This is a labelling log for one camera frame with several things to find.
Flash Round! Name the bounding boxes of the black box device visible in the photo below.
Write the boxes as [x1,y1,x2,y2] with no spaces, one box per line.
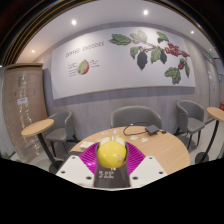
[144,124,161,136]

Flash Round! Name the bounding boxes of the grey upholstered chair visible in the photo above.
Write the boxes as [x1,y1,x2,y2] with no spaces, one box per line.
[44,110,75,158]
[110,105,163,129]
[175,99,206,149]

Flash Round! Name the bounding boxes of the round wooden side table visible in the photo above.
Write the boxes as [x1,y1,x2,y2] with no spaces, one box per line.
[20,118,64,174]
[194,106,224,164]

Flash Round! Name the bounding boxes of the ceiling spotlights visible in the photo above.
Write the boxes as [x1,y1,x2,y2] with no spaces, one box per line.
[29,9,196,54]

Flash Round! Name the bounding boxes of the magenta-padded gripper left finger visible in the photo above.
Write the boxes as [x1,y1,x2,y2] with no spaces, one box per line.
[55,142,101,188]

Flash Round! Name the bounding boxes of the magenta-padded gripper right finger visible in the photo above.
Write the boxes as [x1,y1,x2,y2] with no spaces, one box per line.
[125,142,168,188]

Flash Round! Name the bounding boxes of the small white box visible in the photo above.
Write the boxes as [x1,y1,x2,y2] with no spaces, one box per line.
[79,141,96,150]

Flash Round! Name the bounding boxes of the grey door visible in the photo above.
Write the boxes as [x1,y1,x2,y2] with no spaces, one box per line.
[204,53,222,112]

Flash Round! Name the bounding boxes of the wrapped wooden cabinet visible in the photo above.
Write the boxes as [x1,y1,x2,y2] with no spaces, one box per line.
[1,63,50,162]

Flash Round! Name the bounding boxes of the black cable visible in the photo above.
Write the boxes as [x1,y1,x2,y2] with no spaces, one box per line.
[122,121,168,137]

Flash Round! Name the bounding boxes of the coffee plant wall mural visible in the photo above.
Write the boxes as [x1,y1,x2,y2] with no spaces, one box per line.
[50,26,197,101]

